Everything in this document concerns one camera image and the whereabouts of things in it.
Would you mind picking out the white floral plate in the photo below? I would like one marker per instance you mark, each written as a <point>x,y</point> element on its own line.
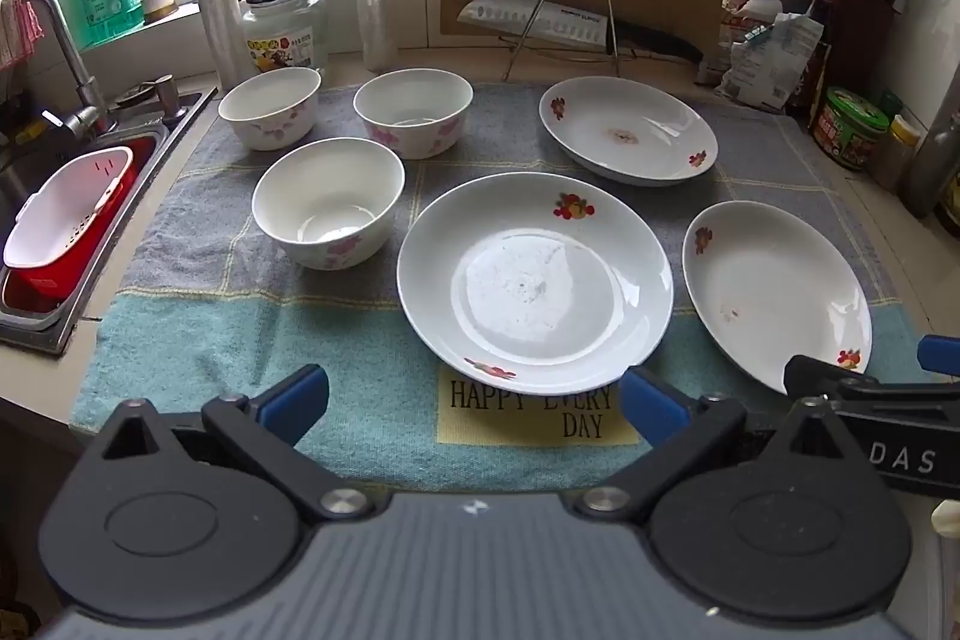
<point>525,295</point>
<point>637,123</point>
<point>772,295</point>

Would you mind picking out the metal faucet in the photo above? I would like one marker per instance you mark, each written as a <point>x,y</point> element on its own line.
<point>67,48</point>

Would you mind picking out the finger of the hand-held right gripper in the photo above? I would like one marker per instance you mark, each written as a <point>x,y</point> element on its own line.
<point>814,376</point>
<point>939,355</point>

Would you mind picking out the dark soy sauce bottle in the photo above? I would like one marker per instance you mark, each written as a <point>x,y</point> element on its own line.
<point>821,63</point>

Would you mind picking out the yellow-lidded spice jar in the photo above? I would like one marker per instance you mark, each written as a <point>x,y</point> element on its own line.
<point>896,160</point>

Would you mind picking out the glass jar with yellow-green lid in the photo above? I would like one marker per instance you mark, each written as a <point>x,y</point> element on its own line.
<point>285,40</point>

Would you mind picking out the pink dish cloth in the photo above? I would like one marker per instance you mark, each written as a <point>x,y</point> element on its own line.
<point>15,33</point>

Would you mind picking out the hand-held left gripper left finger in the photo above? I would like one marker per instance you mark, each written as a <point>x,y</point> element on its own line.
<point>296,400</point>

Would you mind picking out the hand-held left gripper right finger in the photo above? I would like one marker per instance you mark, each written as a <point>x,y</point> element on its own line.
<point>652,411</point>

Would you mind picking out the red-capped glass bottle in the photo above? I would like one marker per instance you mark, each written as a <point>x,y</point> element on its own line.
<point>930,168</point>

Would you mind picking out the person's right hand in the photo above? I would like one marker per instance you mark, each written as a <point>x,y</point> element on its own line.
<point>945,520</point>

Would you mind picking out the white bag with blue print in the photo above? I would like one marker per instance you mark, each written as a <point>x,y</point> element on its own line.
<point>787,55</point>

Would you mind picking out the small green-capped bottle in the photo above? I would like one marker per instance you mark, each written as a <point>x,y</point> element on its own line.
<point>891,104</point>

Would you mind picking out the dark red knife block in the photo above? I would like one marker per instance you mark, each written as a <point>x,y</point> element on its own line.
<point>862,33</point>

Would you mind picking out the grey and teal kitchen towel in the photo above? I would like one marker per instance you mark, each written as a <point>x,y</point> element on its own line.
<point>225,325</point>

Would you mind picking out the red drain basket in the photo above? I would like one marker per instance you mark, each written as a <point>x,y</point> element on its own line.
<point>45,284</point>

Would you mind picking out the metal sink knob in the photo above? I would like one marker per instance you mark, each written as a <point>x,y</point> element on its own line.
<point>169,96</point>

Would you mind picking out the white drain basket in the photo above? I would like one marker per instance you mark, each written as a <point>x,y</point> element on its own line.
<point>67,205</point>

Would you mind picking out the stainless steel sink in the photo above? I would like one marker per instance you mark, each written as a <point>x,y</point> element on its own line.
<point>150,123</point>

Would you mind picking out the red and white packet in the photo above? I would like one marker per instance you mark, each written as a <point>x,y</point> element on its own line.
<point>731,66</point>

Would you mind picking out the white floral bowl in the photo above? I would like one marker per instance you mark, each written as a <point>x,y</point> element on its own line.
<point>322,197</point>
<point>412,100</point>
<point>270,100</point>

